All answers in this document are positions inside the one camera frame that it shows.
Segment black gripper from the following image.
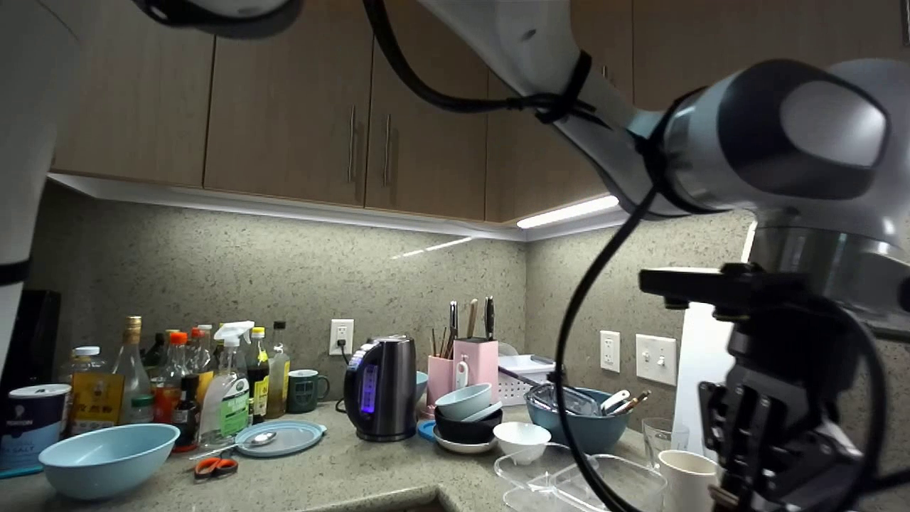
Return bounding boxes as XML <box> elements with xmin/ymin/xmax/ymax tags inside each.
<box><xmin>639</xmin><ymin>266</ymin><xmax>908</xmax><ymax>512</ymax></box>

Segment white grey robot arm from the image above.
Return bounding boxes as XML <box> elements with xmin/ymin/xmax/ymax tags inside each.
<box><xmin>0</xmin><ymin>0</ymin><xmax>910</xmax><ymax>512</ymax></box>

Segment dark blue bowl with utensils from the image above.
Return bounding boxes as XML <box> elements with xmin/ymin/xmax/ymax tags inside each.
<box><xmin>526</xmin><ymin>385</ymin><xmax>628</xmax><ymax>452</ymax></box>

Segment small white bowl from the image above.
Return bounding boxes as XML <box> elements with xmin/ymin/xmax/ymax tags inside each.
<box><xmin>496</xmin><ymin>421</ymin><xmax>551</xmax><ymax>463</ymax></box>

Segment stainless steel sink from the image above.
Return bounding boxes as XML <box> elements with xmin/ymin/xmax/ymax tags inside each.
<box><xmin>307</xmin><ymin>488</ymin><xmax>460</xmax><ymax>512</ymax></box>

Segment light blue bowl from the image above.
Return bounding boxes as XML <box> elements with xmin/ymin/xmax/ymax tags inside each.
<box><xmin>39</xmin><ymin>425</ymin><xmax>179</xmax><ymax>502</ymax></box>

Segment white mug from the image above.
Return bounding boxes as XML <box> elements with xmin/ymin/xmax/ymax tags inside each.
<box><xmin>658</xmin><ymin>449</ymin><xmax>716</xmax><ymax>512</ymax></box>

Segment white cutting board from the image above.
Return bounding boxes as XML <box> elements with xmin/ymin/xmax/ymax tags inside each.
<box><xmin>673</xmin><ymin>301</ymin><xmax>733</xmax><ymax>452</ymax></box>

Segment clear plastic container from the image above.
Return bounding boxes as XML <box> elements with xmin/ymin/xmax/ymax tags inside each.
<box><xmin>564</xmin><ymin>455</ymin><xmax>665</xmax><ymax>512</ymax></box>
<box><xmin>496</xmin><ymin>448</ymin><xmax>607</xmax><ymax>512</ymax></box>

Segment white dish rack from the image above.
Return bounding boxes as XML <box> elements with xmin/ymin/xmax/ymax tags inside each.
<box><xmin>497</xmin><ymin>355</ymin><xmax>555</xmax><ymax>408</ymax></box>

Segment under cabinet light strip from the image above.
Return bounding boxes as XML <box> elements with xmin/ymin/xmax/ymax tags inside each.
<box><xmin>516</xmin><ymin>197</ymin><xmax>619</xmax><ymax>230</ymax></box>

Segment pink knife block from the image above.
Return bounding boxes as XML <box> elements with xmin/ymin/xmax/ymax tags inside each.
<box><xmin>453</xmin><ymin>296</ymin><xmax>497</xmax><ymax>389</ymax></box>

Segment stacked grey black bowls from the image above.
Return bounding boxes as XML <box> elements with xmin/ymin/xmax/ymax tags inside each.
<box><xmin>436</xmin><ymin>385</ymin><xmax>503</xmax><ymax>445</ymax></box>

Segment pink utensil cup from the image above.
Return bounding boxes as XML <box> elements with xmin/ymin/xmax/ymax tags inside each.
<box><xmin>427</xmin><ymin>331</ymin><xmax>453</xmax><ymax>404</ymax></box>

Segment black electric kettle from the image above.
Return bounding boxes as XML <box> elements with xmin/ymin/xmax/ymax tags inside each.
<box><xmin>344</xmin><ymin>335</ymin><xmax>417</xmax><ymax>445</ymax></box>

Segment dark green mug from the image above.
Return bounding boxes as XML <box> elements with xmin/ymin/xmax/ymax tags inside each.
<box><xmin>288</xmin><ymin>371</ymin><xmax>331</xmax><ymax>414</ymax></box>

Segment light blue plate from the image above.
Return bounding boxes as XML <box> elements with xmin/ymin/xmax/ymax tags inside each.
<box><xmin>235</xmin><ymin>421</ymin><xmax>326</xmax><ymax>459</ymax></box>

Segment yellow green bottle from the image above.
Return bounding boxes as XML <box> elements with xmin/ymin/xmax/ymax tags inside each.
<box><xmin>268</xmin><ymin>323</ymin><xmax>289</xmax><ymax>418</ymax></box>

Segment wooden upper cabinets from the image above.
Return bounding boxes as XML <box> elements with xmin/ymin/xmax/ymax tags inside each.
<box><xmin>49</xmin><ymin>0</ymin><xmax>908</xmax><ymax>222</ymax></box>

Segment dark soy sauce bottle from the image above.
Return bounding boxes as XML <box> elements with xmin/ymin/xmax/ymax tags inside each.
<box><xmin>248</xmin><ymin>325</ymin><xmax>270</xmax><ymax>425</ymax></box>

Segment red cap sauce bottle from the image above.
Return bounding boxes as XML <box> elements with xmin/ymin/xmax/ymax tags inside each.
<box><xmin>153</xmin><ymin>331</ymin><xmax>189</xmax><ymax>425</ymax></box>

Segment tall glass oil bottle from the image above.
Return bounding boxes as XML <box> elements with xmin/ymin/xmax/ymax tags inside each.
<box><xmin>115</xmin><ymin>315</ymin><xmax>153</xmax><ymax>425</ymax></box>

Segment yellow label jar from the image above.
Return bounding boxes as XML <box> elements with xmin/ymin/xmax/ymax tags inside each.
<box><xmin>68</xmin><ymin>344</ymin><xmax>126</xmax><ymax>433</ymax></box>

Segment white blue canister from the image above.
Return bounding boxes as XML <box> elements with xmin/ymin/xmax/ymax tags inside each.
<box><xmin>0</xmin><ymin>385</ymin><xmax>72</xmax><ymax>472</ymax></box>

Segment black appliance at left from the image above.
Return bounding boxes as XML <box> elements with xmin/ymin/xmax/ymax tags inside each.
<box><xmin>9</xmin><ymin>291</ymin><xmax>59</xmax><ymax>387</ymax></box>

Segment white light switch plate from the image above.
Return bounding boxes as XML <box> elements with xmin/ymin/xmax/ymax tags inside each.
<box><xmin>636</xmin><ymin>332</ymin><xmax>678</xmax><ymax>387</ymax></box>

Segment white outlet right wall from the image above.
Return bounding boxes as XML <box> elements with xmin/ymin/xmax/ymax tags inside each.
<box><xmin>599</xmin><ymin>331</ymin><xmax>624</xmax><ymax>372</ymax></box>

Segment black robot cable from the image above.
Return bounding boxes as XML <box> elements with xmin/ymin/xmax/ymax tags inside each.
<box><xmin>361</xmin><ymin>0</ymin><xmax>685</xmax><ymax>512</ymax></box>

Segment white wall outlet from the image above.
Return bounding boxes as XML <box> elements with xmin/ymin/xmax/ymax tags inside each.
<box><xmin>331</xmin><ymin>318</ymin><xmax>353</xmax><ymax>355</ymax></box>

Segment red handled scissors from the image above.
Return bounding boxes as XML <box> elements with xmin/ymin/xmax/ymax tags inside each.
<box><xmin>191</xmin><ymin>455</ymin><xmax>240</xmax><ymax>478</ymax></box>

